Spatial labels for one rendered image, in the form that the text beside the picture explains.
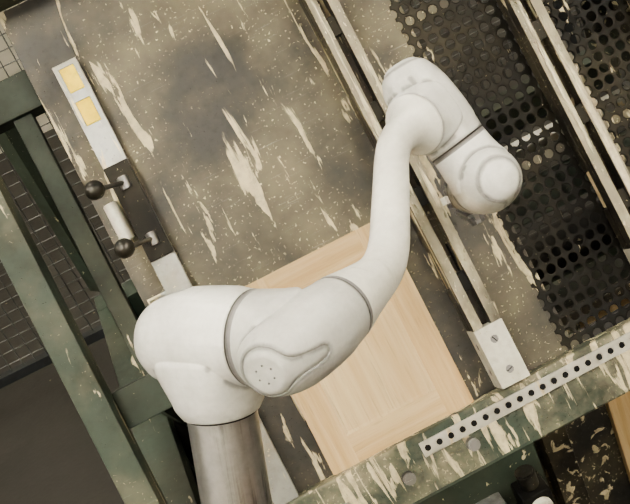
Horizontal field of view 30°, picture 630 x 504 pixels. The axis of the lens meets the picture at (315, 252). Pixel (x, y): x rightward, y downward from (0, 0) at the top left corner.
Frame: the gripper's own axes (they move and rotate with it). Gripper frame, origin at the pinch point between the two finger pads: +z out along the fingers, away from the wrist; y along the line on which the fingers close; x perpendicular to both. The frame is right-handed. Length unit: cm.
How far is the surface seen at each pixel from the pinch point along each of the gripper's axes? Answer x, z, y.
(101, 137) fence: 54, 4, 41
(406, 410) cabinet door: 25.6, 6.5, -33.2
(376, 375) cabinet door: 27.7, 6.8, -24.4
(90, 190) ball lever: 60, -8, 31
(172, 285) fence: 55, 4, 9
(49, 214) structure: 79, 97, 44
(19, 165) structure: 79, 85, 58
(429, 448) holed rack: 25.3, 2.8, -41.2
